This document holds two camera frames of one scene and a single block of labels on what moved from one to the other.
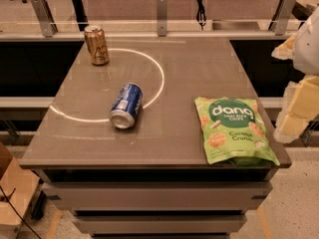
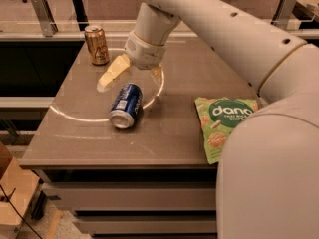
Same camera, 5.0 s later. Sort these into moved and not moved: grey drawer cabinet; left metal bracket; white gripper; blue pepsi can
Moved: white gripper
Not moved: grey drawer cabinet; left metal bracket; blue pepsi can
